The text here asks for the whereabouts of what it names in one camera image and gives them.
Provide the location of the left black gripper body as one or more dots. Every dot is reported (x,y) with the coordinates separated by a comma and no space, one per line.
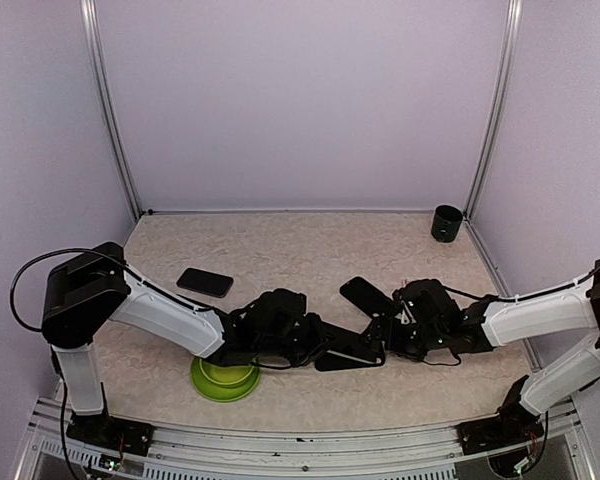
(305,344)

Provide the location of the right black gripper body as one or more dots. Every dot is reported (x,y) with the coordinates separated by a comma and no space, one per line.
(409,344)

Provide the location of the silver edged black phone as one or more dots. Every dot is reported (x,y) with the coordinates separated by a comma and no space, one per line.
(355,344)

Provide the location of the black phone case horizontal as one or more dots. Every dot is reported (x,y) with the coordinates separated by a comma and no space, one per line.
(336,361)

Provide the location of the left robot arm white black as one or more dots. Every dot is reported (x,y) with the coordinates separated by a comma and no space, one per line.
(98,285)

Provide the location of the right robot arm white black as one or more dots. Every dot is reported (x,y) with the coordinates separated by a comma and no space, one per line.
(423,317)

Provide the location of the dark phone upper left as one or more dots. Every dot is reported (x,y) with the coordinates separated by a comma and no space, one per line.
(205,282)

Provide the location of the green bowl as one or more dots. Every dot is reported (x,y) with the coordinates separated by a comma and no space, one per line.
(228,377)

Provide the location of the black cylinder cup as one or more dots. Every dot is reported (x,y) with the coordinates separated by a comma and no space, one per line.
(446,223)

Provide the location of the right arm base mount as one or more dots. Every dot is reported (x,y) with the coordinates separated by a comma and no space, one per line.
(512,424)

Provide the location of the front aluminium rail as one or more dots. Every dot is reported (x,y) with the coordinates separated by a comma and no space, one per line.
(430,452)

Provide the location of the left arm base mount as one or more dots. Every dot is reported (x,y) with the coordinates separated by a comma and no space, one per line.
(112,433)

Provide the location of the right aluminium frame post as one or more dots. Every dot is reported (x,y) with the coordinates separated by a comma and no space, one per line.
(505,67)

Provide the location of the aluminium frame post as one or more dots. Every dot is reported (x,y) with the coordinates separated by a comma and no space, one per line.
(505,67)
(89,15)

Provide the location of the left aluminium frame post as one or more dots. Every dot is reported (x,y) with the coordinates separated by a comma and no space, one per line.
(89,15)

